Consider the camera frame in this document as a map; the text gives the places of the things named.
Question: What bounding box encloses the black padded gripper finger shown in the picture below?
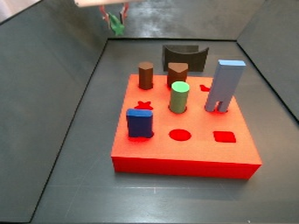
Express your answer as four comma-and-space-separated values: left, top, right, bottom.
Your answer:
99, 5, 110, 23

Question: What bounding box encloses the silver red gripper finger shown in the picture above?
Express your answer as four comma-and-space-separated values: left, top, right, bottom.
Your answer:
119, 3, 130, 24

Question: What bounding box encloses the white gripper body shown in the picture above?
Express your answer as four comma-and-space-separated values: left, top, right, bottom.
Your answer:
74, 0, 144, 7

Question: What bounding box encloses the green star prism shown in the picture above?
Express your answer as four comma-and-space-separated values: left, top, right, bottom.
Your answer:
108, 14, 126, 36

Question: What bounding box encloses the black curved fixture block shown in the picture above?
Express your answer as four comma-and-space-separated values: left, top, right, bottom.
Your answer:
163, 45, 210, 72

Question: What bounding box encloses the red peg board base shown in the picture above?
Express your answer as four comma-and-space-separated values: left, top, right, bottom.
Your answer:
111, 74, 262, 179

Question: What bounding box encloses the brown hexagon peg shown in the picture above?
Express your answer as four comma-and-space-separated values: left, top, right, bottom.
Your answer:
138, 61, 154, 90

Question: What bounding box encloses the brown rounded triangle peg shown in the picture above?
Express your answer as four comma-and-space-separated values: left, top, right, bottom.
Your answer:
167, 62, 189, 86

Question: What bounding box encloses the green cylinder peg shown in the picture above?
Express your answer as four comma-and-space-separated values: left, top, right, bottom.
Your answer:
170, 81, 191, 114

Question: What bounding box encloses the light blue arch block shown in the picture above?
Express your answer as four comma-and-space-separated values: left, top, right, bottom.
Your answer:
205, 59, 247, 113

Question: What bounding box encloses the dark blue block peg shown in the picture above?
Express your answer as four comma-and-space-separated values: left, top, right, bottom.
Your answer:
126, 108, 154, 138

